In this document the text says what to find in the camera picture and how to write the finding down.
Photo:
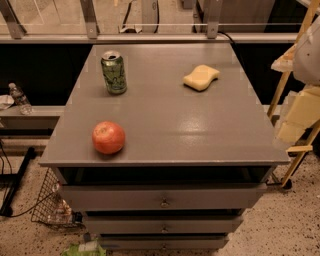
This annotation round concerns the crumpled white paper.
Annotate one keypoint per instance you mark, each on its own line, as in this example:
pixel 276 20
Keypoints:
pixel 6 101

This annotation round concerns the yellow wooden ladder frame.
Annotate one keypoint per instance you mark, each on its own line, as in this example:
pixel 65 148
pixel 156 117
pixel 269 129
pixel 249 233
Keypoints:
pixel 304 144

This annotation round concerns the green wipes packet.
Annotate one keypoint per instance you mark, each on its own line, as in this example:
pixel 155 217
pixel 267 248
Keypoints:
pixel 91 248

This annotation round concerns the middle grey drawer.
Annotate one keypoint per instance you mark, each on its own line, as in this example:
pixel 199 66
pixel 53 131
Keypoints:
pixel 162 224

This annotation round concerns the red apple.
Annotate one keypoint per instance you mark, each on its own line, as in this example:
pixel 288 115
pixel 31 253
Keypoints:
pixel 108 137

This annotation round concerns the black metal stand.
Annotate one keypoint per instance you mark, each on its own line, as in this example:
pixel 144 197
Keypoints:
pixel 13 182

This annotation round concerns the black wire basket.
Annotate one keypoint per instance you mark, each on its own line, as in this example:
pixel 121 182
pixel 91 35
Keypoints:
pixel 51 209

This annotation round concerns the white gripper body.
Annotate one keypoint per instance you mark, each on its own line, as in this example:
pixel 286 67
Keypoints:
pixel 308 60

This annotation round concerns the grey drawer cabinet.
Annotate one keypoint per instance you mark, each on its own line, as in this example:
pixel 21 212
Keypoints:
pixel 174 135

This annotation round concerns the clear plastic water bottle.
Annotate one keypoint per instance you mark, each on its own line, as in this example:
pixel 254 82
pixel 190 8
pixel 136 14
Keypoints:
pixel 20 99

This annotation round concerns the green soda can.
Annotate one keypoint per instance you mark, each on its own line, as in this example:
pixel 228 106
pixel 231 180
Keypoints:
pixel 113 71

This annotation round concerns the metal window rail frame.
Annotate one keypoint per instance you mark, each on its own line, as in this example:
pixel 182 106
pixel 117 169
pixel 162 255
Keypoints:
pixel 99 21

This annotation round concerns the yellow sponge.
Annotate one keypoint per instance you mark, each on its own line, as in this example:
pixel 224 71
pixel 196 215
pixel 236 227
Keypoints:
pixel 201 77

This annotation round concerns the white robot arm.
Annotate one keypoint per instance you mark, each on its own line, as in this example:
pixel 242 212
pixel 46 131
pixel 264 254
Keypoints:
pixel 303 58

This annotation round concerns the grey drawer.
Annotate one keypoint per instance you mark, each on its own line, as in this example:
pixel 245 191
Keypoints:
pixel 162 197
pixel 163 243
pixel 162 224

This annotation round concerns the bottom grey drawer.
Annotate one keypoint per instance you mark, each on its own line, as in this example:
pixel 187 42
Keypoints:
pixel 163 243

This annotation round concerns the top grey drawer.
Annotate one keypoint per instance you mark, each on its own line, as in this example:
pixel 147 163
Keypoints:
pixel 162 197

